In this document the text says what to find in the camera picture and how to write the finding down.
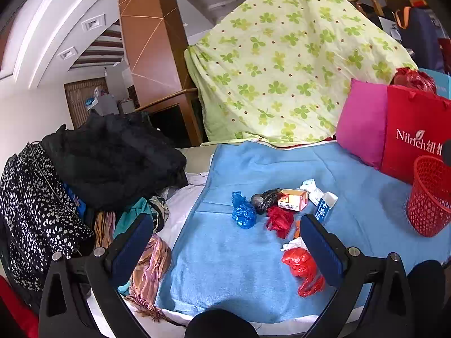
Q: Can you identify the wooden glass cabinet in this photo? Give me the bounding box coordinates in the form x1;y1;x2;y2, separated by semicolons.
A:
136;88;207;148

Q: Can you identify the blue and white small box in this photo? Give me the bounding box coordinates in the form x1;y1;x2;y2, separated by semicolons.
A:
313;192;339;223

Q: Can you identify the shiny red plastic bag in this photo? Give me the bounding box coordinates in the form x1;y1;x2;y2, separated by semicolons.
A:
393;67;437;94

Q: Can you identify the small red plastic bag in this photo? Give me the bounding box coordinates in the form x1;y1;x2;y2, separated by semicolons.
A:
265;205;295;239

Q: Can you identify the white packet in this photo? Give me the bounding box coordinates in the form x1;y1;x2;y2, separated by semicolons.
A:
299;179;325;205

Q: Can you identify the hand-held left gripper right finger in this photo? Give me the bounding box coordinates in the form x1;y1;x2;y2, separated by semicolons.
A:
299;214;414;338

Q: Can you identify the pink brown fringed scarf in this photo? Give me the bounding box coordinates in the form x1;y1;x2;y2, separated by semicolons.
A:
121;234;173;321

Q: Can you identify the pink pillow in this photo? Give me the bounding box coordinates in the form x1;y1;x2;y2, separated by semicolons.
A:
335;78;389;170

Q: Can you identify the teal cloth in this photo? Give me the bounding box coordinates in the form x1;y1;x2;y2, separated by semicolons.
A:
113;197;154;240

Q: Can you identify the dark blue backpack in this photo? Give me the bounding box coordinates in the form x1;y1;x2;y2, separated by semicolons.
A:
393;5;445;73

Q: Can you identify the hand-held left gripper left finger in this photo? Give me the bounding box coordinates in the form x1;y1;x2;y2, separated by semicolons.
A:
39;212;154;338

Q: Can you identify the black fuzzy clothing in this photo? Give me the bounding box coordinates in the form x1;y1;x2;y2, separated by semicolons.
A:
40;110;188;212

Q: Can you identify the red paper shopping bag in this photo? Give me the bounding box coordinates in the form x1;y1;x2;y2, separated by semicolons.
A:
381;84;451;184

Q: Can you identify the wooden lattice door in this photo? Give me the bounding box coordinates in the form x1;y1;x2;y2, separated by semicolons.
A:
64;77;110;129

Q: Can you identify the light blue blanket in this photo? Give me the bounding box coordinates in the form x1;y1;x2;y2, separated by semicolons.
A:
155;141;451;324

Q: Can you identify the white tissue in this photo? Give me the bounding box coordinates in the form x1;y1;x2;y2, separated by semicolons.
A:
281;237;307;252

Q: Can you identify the large red plastic bag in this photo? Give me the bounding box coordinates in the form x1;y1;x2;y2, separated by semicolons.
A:
281;247;325;298

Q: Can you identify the red plastic mesh basket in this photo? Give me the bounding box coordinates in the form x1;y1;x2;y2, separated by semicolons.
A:
406;155;451;237

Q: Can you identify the orange striped scarf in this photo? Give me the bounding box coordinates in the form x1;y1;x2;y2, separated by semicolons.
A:
93;210;117;249

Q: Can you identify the green clover print quilt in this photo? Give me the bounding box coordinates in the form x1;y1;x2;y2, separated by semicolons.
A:
185;0;420;145

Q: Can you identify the light blue cardboard box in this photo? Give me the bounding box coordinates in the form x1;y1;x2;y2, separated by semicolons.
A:
419;68;451;101

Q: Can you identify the black white floral cloth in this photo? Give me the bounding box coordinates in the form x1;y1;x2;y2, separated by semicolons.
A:
0;143;95;314

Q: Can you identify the red cloth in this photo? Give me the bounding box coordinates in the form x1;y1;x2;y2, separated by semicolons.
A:
0;276;39;338

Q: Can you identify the black plastic bag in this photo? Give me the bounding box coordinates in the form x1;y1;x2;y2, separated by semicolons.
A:
250;189;283;215

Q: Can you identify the blue plastic bag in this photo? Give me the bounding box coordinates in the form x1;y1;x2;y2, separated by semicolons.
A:
231;191;257;229

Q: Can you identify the orange and white medicine box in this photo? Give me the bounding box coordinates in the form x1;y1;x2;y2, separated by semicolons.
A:
277;189;309;212

